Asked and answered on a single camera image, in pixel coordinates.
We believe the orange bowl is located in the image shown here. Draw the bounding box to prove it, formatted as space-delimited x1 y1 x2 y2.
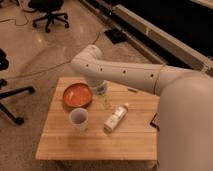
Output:
63 83 93 108

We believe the black floor cable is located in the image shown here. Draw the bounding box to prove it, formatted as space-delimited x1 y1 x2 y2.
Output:
0 30 103 81

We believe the black floor mat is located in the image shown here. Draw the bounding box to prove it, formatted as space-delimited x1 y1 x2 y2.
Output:
104 28 127 44

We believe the wooden table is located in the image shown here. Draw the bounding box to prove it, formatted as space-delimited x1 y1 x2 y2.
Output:
36 77 159 160

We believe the white plastic bottle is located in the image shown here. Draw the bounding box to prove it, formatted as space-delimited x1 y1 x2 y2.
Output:
104 103 129 132

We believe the black office chair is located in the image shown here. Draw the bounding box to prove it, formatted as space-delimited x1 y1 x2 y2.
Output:
28 0 69 33

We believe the black chair base left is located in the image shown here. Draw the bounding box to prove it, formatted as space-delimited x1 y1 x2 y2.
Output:
0 48 36 126

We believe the translucent plastic cup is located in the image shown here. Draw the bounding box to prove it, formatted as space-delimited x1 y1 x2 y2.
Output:
69 108 88 131

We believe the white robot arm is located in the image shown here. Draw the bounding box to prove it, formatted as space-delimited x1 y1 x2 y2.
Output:
71 45 213 171

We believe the red black candy box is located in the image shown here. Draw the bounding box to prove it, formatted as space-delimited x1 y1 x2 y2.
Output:
150 113 159 129

